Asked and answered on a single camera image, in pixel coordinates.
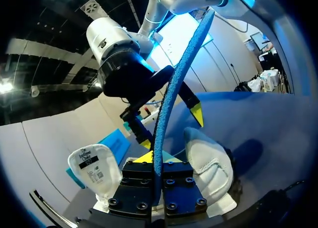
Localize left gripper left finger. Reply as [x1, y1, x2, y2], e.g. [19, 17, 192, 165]
[108, 150, 154, 223]

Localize teal box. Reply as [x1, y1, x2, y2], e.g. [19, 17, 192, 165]
[95, 128, 132, 161]

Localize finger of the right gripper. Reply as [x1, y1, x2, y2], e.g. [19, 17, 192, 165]
[120, 106, 153, 150]
[178, 81, 205, 128]

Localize white shoe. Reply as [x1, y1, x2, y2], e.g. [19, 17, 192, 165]
[67, 127, 238, 219]

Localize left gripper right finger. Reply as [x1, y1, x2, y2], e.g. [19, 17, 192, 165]
[162, 154, 208, 219]

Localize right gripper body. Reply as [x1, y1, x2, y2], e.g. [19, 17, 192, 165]
[97, 51, 184, 107]

